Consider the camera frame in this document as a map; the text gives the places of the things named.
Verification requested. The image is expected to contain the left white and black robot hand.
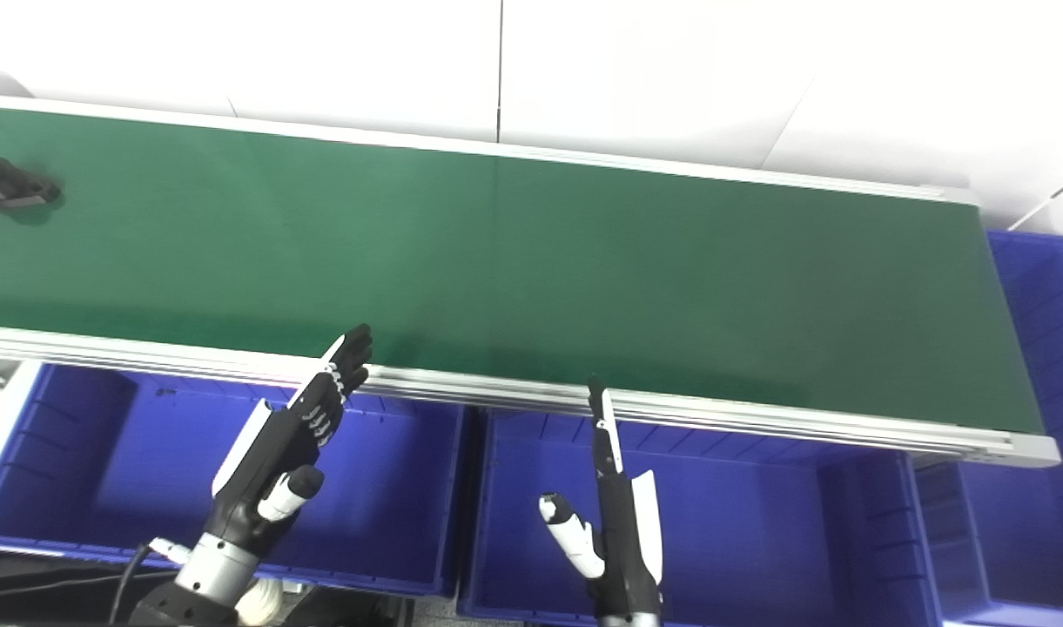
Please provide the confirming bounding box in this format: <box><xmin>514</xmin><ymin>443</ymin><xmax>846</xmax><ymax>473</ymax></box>
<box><xmin>203</xmin><ymin>324</ymin><xmax>373</xmax><ymax>556</ymax></box>

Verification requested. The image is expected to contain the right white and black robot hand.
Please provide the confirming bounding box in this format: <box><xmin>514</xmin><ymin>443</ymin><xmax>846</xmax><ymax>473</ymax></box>
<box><xmin>539</xmin><ymin>375</ymin><xmax>665</xmax><ymax>622</ymax></box>

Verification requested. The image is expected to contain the black flanged machine part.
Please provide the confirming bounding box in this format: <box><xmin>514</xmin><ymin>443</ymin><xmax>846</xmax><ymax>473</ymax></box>
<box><xmin>0</xmin><ymin>154</ymin><xmax>63</xmax><ymax>212</ymax></box>

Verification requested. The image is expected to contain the blue plastic bin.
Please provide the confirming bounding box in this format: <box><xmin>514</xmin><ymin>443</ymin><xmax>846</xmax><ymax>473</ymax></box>
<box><xmin>914</xmin><ymin>230</ymin><xmax>1063</xmax><ymax>627</ymax></box>
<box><xmin>0</xmin><ymin>361</ymin><xmax>473</xmax><ymax>598</ymax></box>
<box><xmin>455</xmin><ymin>408</ymin><xmax>943</xmax><ymax>627</ymax></box>

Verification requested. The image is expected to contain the black base part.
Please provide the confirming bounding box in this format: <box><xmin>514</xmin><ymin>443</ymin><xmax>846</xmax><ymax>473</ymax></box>
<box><xmin>298</xmin><ymin>586</ymin><xmax>414</xmax><ymax>627</ymax></box>

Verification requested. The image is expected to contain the green conveyor belt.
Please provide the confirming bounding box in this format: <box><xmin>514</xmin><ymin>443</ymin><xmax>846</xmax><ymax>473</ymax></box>
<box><xmin>0</xmin><ymin>91</ymin><xmax>1061</xmax><ymax>469</ymax></box>
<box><xmin>0</xmin><ymin>106</ymin><xmax>1045</xmax><ymax>435</ymax></box>

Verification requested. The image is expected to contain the white round object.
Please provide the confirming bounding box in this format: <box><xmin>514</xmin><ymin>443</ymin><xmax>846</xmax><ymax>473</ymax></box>
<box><xmin>233</xmin><ymin>577</ymin><xmax>286</xmax><ymax>627</ymax></box>

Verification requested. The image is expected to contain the thin grey rod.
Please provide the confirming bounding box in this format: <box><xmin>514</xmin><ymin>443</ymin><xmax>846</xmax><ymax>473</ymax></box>
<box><xmin>1008</xmin><ymin>178</ymin><xmax>1063</xmax><ymax>233</ymax></box>

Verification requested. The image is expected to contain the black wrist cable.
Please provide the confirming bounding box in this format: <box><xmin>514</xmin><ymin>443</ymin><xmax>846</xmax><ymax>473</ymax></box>
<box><xmin>108</xmin><ymin>537</ymin><xmax>192</xmax><ymax>627</ymax></box>

